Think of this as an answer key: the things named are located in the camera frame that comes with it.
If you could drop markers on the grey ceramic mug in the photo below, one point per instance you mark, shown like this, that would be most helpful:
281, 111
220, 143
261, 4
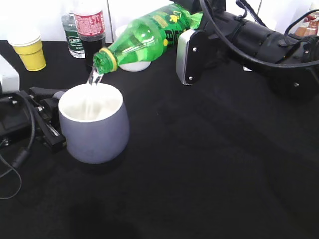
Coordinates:
94, 121

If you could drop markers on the white ceramic mug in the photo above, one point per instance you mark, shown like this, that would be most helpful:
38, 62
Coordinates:
131, 67

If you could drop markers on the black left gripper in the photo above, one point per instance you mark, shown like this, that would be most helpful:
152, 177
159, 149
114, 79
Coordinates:
15, 122

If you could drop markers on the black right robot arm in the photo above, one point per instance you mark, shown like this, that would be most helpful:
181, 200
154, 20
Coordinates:
289, 62

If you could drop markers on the cola bottle red label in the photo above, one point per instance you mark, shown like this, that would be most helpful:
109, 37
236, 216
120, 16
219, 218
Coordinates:
90, 26

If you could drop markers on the clear cestbon water bottle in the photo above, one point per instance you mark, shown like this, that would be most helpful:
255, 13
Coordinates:
73, 41

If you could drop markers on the brown tea drink bottle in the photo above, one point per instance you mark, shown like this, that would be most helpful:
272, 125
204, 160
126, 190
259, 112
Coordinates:
309, 25

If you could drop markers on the yellow paper cup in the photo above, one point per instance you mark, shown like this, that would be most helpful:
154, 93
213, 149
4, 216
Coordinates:
29, 49

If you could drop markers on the green sprite bottle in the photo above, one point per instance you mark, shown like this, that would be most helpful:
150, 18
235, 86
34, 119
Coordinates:
147, 37

